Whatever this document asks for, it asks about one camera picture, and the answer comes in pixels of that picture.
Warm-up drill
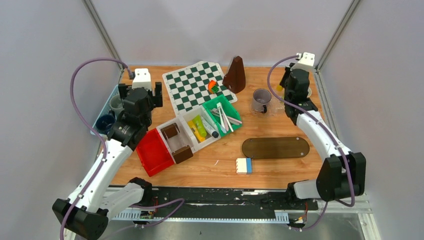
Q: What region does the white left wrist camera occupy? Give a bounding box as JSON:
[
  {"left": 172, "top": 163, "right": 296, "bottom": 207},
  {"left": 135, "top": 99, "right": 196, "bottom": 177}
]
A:
[{"left": 131, "top": 68, "right": 152, "bottom": 91}]

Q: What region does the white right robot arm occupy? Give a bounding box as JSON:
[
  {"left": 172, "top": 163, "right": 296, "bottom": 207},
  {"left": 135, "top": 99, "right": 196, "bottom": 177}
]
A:
[{"left": 280, "top": 67, "right": 366, "bottom": 209}]

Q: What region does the grey mug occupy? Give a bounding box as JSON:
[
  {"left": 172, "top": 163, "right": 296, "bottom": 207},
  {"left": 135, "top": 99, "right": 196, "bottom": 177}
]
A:
[{"left": 109, "top": 94, "right": 124, "bottom": 115}]

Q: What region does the green toy block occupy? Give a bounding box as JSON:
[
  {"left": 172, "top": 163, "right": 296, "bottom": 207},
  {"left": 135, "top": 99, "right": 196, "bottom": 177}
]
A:
[{"left": 211, "top": 86, "right": 220, "bottom": 94}]

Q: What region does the green plastic bin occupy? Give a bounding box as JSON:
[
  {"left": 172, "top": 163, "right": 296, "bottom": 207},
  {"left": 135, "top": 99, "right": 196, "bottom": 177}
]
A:
[{"left": 202, "top": 95, "right": 243, "bottom": 137}]

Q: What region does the white toothbrush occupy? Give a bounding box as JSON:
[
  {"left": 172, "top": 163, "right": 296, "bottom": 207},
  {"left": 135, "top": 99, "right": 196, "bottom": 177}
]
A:
[{"left": 216, "top": 102, "right": 234, "bottom": 133}]

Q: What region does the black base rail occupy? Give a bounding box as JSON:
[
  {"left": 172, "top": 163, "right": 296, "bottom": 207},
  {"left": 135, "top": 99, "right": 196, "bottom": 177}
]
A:
[{"left": 139, "top": 186, "right": 319, "bottom": 219}]

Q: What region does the purple mug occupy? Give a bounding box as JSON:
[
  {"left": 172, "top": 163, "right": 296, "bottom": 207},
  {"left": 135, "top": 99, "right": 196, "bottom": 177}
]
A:
[{"left": 252, "top": 88, "right": 272, "bottom": 103}]

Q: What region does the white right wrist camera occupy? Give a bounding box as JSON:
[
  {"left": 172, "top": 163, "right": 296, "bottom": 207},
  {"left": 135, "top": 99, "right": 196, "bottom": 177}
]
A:
[{"left": 292, "top": 52, "right": 316, "bottom": 72}]

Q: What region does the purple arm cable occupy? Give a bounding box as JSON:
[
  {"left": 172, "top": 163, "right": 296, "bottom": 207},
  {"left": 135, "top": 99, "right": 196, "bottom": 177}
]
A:
[
  {"left": 266, "top": 54, "right": 357, "bottom": 232},
  {"left": 58, "top": 57, "right": 186, "bottom": 240}
]

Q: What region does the brown wooden block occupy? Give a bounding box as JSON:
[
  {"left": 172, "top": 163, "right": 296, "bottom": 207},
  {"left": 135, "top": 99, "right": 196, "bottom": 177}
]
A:
[
  {"left": 160, "top": 123, "right": 180, "bottom": 140},
  {"left": 172, "top": 145, "right": 194, "bottom": 164}
]

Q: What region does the brown wooden metronome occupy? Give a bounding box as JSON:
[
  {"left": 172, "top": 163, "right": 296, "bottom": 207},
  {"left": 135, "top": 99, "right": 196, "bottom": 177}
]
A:
[{"left": 222, "top": 55, "right": 246, "bottom": 94}]

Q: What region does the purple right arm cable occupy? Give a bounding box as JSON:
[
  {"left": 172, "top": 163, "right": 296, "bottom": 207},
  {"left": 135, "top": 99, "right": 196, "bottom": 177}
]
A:
[{"left": 266, "top": 54, "right": 357, "bottom": 232}]

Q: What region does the dark blue mug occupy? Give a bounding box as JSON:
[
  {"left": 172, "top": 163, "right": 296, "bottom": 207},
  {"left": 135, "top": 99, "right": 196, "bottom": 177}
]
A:
[{"left": 95, "top": 114, "right": 116, "bottom": 135}]

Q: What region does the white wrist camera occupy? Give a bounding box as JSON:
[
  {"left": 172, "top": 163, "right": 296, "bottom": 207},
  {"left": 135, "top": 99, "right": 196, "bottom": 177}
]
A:
[
  {"left": 292, "top": 52, "right": 316, "bottom": 72},
  {"left": 131, "top": 68, "right": 152, "bottom": 91}
]

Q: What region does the green toothpaste tube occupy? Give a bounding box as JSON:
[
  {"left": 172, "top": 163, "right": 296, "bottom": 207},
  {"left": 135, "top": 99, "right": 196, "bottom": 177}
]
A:
[{"left": 192, "top": 115, "right": 207, "bottom": 138}]

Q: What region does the white toothpaste tube black cap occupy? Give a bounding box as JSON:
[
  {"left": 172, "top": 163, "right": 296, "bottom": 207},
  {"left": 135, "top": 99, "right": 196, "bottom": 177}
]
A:
[{"left": 200, "top": 116, "right": 220, "bottom": 139}]

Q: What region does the green white chessboard mat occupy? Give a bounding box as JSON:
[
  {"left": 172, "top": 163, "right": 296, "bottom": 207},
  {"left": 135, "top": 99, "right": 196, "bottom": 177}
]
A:
[{"left": 162, "top": 60, "right": 238, "bottom": 116}]

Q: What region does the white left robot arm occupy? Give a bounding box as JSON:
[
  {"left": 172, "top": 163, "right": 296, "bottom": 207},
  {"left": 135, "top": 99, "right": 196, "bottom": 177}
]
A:
[{"left": 52, "top": 82, "right": 163, "bottom": 240}]

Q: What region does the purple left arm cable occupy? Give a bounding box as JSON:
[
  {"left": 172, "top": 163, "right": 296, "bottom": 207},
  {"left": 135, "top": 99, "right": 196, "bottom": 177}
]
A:
[{"left": 58, "top": 57, "right": 186, "bottom": 240}]

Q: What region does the white plastic bin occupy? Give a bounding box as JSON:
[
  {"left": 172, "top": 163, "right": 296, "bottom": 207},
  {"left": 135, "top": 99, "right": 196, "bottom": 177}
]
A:
[{"left": 156, "top": 117, "right": 196, "bottom": 164}]

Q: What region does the red plastic bin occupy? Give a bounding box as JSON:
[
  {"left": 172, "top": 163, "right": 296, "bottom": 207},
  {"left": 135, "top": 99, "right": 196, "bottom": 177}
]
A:
[{"left": 135, "top": 128, "right": 175, "bottom": 177}]

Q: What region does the light blue perforated basket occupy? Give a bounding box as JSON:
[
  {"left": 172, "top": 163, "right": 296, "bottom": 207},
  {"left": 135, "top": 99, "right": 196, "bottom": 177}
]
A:
[{"left": 92, "top": 83, "right": 124, "bottom": 137}]

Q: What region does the orange toy block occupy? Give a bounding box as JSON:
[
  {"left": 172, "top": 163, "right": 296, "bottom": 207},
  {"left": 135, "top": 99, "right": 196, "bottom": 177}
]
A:
[{"left": 207, "top": 80, "right": 218, "bottom": 94}]

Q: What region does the white blue toy brick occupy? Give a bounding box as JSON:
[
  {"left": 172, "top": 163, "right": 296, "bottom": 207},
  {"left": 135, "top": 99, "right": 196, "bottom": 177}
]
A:
[{"left": 235, "top": 158, "right": 253, "bottom": 175}]

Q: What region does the cream mug yellow handle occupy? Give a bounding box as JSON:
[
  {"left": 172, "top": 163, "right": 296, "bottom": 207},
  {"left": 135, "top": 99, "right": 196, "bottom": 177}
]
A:
[{"left": 307, "top": 87, "right": 312, "bottom": 98}]

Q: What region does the dark wooden oval tray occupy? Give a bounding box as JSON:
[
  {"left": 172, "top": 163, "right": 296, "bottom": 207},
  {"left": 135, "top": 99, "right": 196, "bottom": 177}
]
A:
[{"left": 241, "top": 136, "right": 310, "bottom": 160}]

